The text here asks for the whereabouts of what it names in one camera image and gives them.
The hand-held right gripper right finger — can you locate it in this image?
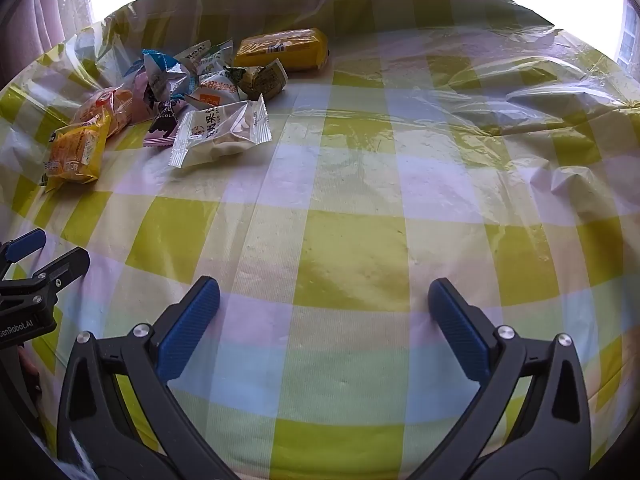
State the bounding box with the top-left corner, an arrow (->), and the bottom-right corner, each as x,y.
427,277 -> 593,480

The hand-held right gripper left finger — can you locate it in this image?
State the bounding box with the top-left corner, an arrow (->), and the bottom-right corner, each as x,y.
56,275 -> 241,480

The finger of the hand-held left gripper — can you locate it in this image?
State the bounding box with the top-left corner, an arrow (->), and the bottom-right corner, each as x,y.
0,228 -> 47,280
20,246 -> 92,293

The yellow orange snack packet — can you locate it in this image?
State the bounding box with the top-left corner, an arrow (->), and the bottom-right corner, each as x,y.
41,110 -> 113,188

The green checked plastic tablecloth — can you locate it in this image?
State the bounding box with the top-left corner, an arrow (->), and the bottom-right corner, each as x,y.
0,0 -> 640,480

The clear orange snack packet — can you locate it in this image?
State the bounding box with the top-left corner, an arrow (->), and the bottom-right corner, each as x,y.
70,86 -> 135,136

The purple snack packet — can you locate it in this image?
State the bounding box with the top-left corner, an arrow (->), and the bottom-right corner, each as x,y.
142,100 -> 188,148

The pink snack packet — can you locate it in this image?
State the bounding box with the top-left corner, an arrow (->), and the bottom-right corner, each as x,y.
122,67 -> 161,123

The large white snack packet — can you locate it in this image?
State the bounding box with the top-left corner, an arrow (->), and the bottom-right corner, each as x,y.
168,100 -> 273,169

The blue snack packet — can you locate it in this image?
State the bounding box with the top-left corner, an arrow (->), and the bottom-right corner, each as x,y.
141,49 -> 191,106

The orange white snack packet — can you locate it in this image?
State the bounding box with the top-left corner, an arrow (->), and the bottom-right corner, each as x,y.
185,80 -> 241,111

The pink embroidered curtain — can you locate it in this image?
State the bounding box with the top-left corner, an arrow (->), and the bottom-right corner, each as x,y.
0,0 -> 98,91

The olive snack packet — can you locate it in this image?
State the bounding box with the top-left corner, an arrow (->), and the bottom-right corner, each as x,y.
222,65 -> 256,102

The white green snack packet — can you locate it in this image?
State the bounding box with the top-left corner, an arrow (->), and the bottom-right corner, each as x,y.
197,39 -> 236,76

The small gold snack packet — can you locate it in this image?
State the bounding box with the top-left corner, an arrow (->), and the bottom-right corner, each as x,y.
247,59 -> 289,102

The large yellow snack packet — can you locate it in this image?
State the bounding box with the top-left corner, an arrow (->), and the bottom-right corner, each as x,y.
233,27 -> 331,73

